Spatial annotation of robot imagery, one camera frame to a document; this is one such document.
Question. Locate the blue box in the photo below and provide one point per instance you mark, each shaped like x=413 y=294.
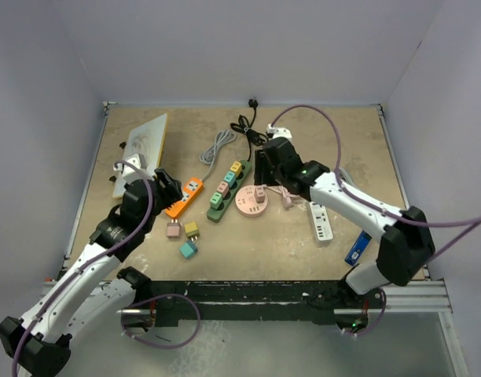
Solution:
x=358 y=248

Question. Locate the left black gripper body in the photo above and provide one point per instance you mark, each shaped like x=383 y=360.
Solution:
x=166 y=195

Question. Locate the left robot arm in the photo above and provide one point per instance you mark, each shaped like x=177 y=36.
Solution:
x=40 y=341

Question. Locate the teal charger front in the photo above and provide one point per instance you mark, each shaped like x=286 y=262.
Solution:
x=188 y=249

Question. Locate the black base frame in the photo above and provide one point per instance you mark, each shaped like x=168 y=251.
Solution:
x=317 y=301

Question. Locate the aluminium rail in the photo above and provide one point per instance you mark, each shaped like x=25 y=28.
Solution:
x=418 y=297

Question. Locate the yellow usb charger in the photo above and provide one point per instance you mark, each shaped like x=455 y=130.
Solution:
x=236 y=168

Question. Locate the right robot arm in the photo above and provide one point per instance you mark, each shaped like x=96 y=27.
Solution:
x=405 y=242

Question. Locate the white yellow drawing board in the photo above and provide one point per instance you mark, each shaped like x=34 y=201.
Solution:
x=143 y=149

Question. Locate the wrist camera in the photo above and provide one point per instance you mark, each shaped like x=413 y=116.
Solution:
x=132 y=168
x=277 y=131

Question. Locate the orange power strip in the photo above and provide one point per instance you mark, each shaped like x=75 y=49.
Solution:
x=190 y=191

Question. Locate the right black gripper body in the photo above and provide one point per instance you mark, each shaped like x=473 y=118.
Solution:
x=265 y=173

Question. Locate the teal usb charger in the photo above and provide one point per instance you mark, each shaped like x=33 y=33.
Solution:
x=230 y=178

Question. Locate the yellow charger front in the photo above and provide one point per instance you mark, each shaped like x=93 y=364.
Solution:
x=191 y=230

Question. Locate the white power strip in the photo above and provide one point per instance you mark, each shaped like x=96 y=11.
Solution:
x=320 y=222

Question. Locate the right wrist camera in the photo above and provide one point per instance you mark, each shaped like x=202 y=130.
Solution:
x=277 y=131

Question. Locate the green power strip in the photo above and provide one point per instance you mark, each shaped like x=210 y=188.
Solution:
x=217 y=215

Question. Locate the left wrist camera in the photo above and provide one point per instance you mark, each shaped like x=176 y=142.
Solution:
x=132 y=168

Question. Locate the pink round power strip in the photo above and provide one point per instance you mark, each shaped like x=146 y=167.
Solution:
x=246 y=204

